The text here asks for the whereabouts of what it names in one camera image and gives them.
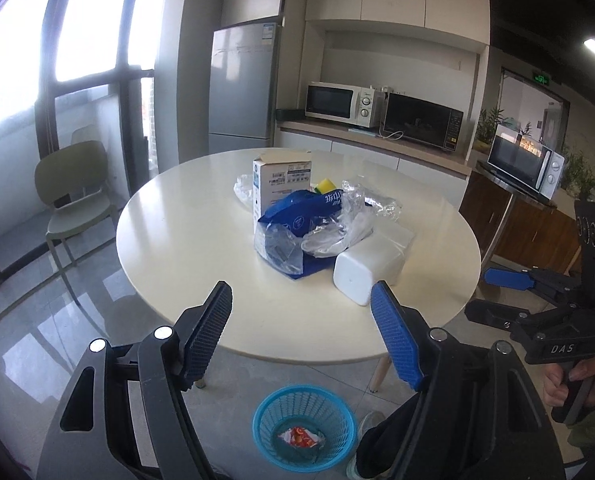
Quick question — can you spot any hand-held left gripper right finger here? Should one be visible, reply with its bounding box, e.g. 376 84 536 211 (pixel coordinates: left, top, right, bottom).
371 281 567 480

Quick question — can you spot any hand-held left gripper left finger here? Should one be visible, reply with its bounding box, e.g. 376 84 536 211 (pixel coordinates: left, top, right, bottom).
36 281 234 480

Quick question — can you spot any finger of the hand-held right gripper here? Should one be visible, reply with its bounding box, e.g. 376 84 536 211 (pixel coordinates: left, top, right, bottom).
465 299 585 343
483 267 585 306

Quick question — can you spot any white plastic container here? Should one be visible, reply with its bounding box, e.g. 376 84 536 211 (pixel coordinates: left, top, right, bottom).
333 222 415 307

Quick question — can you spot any blue plastic waste basket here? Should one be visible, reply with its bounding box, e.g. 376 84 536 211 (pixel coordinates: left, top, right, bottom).
252 385 358 475

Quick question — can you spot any clear plastic bag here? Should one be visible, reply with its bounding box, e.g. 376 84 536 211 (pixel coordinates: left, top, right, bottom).
234 174 258 211
301 180 378 257

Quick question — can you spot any blue snack bag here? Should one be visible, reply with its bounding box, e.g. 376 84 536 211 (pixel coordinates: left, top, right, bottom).
254 190 348 283

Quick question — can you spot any white cardboard box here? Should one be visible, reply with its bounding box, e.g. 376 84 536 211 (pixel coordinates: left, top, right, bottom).
251 150 314 235

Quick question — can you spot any brown wooden cabinet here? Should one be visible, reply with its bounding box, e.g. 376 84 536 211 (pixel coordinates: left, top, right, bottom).
458 160 585 273

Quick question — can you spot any person's white shoe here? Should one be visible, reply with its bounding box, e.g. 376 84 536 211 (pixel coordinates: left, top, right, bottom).
358 410 387 443

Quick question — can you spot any round white wooden-legged table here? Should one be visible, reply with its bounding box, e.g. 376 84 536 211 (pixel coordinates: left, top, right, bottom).
116 147 482 393

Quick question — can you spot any green potted plant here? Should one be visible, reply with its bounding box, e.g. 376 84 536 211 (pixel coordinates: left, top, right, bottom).
560 145 595 206
476 107 504 145

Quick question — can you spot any person's black trouser leg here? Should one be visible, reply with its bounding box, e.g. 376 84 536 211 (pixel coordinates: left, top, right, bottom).
355 400 421 480

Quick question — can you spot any silver microwave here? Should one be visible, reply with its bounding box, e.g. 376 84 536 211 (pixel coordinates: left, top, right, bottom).
486 124 565 200

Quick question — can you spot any clear plastic wrapper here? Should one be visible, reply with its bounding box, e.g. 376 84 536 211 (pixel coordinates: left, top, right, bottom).
363 194 403 222

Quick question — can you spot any red snack wrapper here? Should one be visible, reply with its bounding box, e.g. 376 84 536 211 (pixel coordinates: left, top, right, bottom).
277 426 327 448

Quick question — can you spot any black microwave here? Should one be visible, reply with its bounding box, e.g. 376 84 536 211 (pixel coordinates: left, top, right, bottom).
380 92 464 153

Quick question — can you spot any white counter cabinet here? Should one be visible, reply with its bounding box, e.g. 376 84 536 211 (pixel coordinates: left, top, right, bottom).
274 119 473 211

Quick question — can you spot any green chair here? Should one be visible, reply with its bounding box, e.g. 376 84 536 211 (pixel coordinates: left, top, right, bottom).
33 140 125 311

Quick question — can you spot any silver refrigerator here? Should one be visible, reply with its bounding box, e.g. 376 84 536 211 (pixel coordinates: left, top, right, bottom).
208 22 281 166

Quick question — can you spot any white microwave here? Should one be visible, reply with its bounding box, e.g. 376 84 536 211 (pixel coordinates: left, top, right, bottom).
305 81 387 129

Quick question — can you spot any black window frame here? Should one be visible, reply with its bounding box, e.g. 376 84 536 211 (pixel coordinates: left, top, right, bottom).
0 0 169 301

